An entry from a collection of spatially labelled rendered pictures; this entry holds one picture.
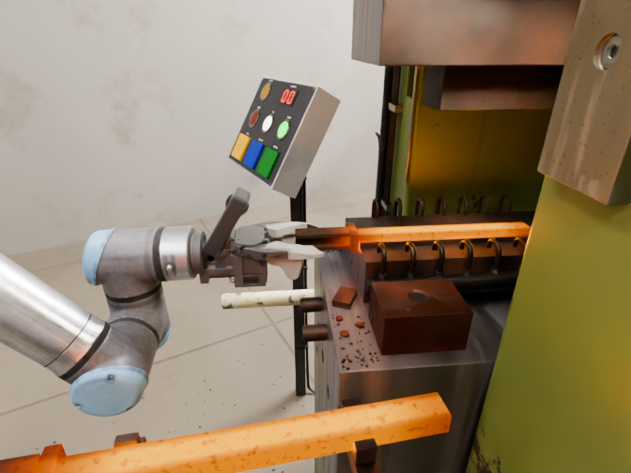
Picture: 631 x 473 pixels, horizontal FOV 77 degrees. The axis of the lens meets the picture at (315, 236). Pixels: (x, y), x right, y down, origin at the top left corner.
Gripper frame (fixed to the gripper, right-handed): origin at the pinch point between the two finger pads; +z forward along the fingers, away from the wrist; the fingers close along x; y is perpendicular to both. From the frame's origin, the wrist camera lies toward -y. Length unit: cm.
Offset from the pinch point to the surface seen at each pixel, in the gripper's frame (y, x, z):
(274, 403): 100, -53, -12
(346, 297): 7.5, 7.7, 4.4
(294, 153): -4.2, -39.3, -1.8
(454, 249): 1.0, 4.8, 22.4
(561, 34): -30.3, 7.8, 29.9
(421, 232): -0.6, 1.3, 17.8
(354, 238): -0.5, 2.4, 6.2
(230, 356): 100, -82, -32
